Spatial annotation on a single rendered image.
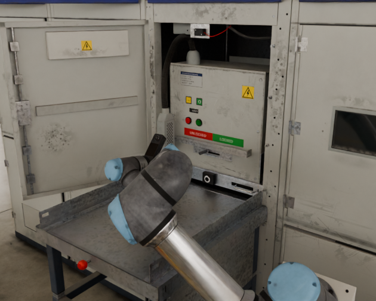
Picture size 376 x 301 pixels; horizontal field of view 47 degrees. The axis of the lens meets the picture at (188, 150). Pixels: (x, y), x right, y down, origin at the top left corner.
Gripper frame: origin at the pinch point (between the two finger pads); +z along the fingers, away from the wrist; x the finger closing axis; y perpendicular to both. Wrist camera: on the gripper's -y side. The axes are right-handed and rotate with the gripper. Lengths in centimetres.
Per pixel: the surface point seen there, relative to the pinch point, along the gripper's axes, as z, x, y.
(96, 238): -34.1, -5.9, 28.7
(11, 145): 25, -160, 28
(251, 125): 23.7, 19.2, -14.2
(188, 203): 8.8, 2.5, 21.3
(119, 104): 5.3, -39.7, -15.2
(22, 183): -32, -56, 21
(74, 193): 28, -95, 45
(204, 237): -15.3, 27.7, 22.3
